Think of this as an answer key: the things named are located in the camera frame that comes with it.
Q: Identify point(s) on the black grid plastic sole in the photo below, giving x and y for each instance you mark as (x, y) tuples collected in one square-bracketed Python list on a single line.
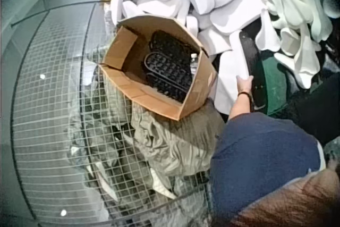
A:
[(167, 66), (164, 88), (170, 42)]

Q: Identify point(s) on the heap of pale green soles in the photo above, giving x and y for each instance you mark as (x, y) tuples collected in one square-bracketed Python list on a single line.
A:
[(297, 17)]

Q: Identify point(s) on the brown cardboard box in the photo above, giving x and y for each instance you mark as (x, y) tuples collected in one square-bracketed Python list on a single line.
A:
[(125, 51)]

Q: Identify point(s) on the person's left hand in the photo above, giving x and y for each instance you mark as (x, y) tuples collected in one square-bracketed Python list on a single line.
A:
[(245, 85)]

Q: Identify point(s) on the black machine panel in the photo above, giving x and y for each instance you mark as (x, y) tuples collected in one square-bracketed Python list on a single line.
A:
[(252, 59)]

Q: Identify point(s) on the green machine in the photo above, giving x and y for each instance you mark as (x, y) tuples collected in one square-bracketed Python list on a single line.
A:
[(279, 86)]

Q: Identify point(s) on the white foam sole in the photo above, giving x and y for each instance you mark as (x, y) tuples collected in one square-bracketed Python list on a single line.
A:
[(239, 57)]

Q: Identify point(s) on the clear plastic water bottle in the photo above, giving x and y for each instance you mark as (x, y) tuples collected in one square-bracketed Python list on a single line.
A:
[(194, 63)]

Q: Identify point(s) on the black wrist band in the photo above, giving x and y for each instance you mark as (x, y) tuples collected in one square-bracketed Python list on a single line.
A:
[(245, 93)]

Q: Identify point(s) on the person's left fingers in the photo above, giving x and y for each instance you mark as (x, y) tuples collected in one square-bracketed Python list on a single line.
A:
[(243, 78)]

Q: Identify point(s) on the heap of grey plastic bags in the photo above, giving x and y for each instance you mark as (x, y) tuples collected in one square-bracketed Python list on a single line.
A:
[(170, 142)]

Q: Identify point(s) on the white foam sheet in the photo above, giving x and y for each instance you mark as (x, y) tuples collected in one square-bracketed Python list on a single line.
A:
[(225, 91)]

